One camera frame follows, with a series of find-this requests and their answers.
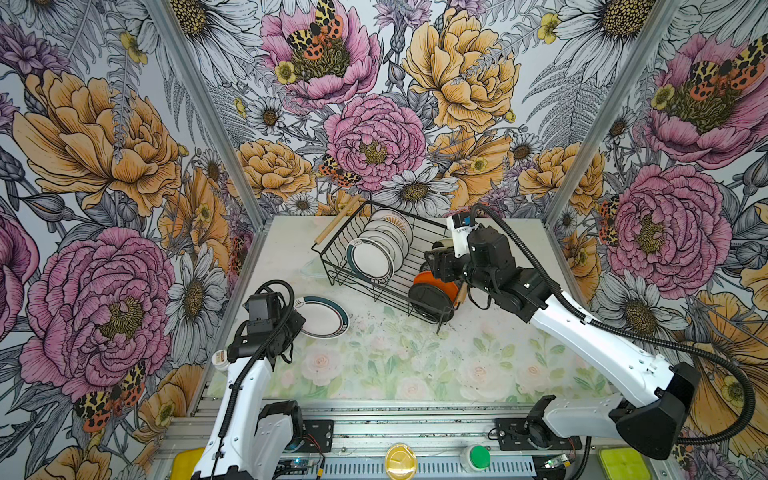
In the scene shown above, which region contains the gold round button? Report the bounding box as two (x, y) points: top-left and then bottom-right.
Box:
(384, 443), (418, 480)

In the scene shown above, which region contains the white plate orange pattern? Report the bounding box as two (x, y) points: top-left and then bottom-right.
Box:
(370, 208), (414, 244)

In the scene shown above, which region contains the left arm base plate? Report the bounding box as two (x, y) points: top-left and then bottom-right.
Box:
(295, 419), (335, 454)

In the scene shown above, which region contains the white plate green rim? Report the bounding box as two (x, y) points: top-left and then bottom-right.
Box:
(346, 238), (393, 285)

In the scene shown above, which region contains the small circuit board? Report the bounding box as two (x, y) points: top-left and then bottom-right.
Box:
(273, 458), (320, 479)

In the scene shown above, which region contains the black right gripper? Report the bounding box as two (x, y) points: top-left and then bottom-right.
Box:
(425, 247), (498, 295)

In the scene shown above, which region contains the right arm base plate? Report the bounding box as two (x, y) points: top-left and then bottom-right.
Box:
(487, 418), (583, 452)

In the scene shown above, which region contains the black wire dish rack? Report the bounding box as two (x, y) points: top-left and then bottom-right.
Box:
(312, 197), (468, 328)

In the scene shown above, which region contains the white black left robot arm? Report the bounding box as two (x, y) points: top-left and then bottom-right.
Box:
(191, 312), (305, 479)

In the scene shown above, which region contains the black small plate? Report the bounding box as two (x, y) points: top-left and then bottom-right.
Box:
(408, 283), (455, 323)

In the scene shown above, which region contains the white plate blue rim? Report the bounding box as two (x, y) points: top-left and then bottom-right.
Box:
(294, 295), (350, 339)

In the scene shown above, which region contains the orange small plate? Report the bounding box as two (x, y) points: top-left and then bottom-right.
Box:
(413, 271), (460, 300)

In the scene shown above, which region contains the aluminium corner post left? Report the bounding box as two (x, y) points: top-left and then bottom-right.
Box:
(142, 0), (268, 232)

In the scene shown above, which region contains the lime green button right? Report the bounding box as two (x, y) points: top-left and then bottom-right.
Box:
(598, 447), (652, 480)

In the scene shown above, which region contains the black corrugated cable right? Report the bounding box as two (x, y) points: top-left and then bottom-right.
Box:
(467, 203), (757, 446)

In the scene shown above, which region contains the green round button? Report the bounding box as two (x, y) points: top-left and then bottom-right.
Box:
(459, 445), (491, 472)

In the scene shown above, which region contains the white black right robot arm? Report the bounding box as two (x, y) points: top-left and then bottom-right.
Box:
(425, 246), (699, 460)

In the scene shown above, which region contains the white plate line pattern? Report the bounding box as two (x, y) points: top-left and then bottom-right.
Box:
(360, 230), (404, 272)

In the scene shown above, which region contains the small white jar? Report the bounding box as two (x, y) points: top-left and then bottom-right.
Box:
(211, 349), (230, 373)

